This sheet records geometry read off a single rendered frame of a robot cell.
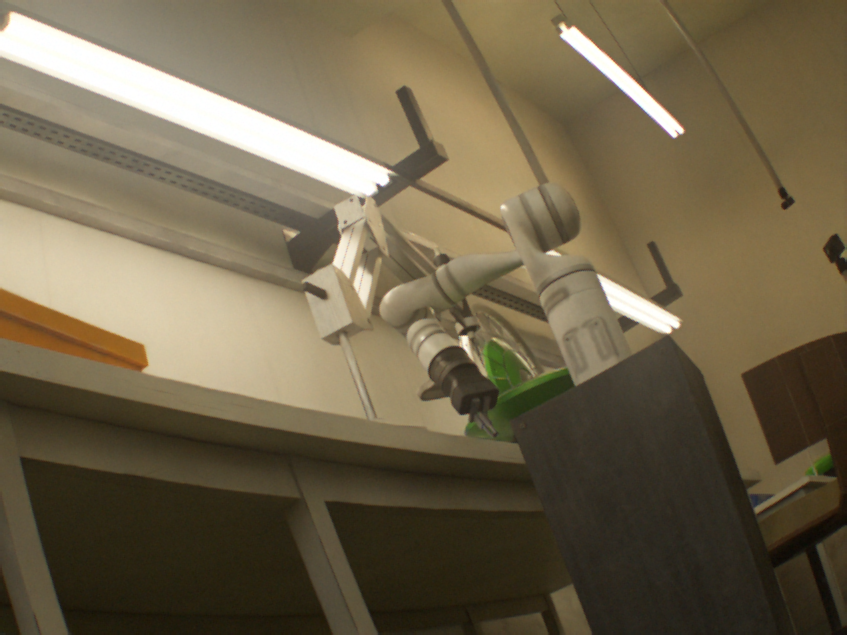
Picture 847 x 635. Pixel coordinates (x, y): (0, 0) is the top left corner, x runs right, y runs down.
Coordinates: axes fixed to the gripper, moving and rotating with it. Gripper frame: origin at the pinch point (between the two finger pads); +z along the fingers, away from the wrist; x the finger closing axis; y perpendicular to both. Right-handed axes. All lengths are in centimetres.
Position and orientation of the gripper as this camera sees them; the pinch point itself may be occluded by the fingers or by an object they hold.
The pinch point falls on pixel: (495, 435)
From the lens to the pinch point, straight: 191.2
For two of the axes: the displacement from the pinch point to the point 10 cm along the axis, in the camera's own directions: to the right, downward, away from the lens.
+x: 8.8, -1.4, 4.5
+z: 4.5, 5.3, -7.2
